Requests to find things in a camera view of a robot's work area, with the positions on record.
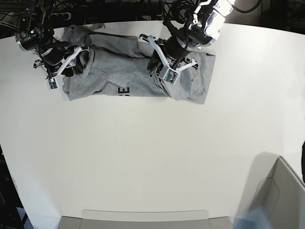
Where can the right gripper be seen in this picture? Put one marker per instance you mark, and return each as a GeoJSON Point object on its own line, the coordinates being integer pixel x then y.
{"type": "Point", "coordinates": [62, 61]}

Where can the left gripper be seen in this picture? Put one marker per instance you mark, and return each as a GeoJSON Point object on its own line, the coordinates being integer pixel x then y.
{"type": "Point", "coordinates": [173, 49]}

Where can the grey T-shirt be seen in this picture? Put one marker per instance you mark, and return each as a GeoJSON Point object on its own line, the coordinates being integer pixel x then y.
{"type": "Point", "coordinates": [116, 65]}

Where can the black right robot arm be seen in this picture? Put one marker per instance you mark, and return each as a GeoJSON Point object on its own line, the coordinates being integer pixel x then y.
{"type": "Point", "coordinates": [36, 34]}

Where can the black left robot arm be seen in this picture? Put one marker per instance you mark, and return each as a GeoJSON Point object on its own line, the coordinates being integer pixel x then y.
{"type": "Point", "coordinates": [192, 25]}

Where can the black power strip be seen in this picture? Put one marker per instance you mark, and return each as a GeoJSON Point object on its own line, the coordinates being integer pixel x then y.
{"type": "Point", "coordinates": [63, 16]}

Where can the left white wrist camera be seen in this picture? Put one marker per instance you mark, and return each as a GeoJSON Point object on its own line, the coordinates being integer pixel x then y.
{"type": "Point", "coordinates": [171, 76]}

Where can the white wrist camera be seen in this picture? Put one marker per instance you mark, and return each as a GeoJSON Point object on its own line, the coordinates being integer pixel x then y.
{"type": "Point", "coordinates": [171, 76]}
{"type": "Point", "coordinates": [52, 83]}

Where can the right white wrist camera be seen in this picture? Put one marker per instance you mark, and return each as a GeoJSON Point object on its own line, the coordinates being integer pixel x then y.
{"type": "Point", "coordinates": [52, 83]}

